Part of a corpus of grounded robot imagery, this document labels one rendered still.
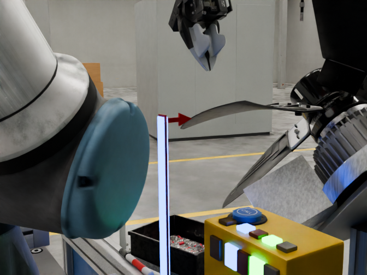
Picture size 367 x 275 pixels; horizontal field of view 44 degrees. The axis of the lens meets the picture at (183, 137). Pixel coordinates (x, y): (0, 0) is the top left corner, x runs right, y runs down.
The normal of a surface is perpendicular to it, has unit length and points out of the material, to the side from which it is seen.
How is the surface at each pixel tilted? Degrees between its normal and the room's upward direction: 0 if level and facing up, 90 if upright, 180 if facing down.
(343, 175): 84
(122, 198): 96
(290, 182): 55
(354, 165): 77
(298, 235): 0
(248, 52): 90
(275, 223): 0
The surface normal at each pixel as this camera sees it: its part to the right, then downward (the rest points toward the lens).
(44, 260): -0.01, -0.99
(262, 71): 0.33, 0.16
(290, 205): -0.31, -0.43
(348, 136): -0.62, -0.27
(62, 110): 0.40, -0.29
